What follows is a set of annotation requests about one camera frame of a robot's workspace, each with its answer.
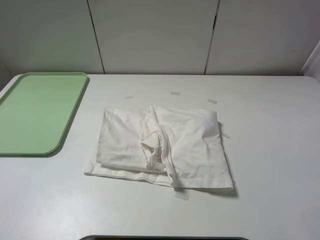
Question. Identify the white short sleeve t-shirt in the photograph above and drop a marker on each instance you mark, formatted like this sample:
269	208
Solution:
173	147

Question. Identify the green plastic tray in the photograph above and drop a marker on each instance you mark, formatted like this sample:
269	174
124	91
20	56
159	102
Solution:
37	111

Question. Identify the tape marker back right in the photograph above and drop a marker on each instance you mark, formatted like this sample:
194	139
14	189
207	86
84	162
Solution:
212	101

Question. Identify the tape marker right of shirt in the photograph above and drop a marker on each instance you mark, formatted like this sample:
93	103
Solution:
225	135

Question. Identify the tape marker front middle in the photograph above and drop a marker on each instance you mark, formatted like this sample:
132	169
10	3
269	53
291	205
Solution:
182	196

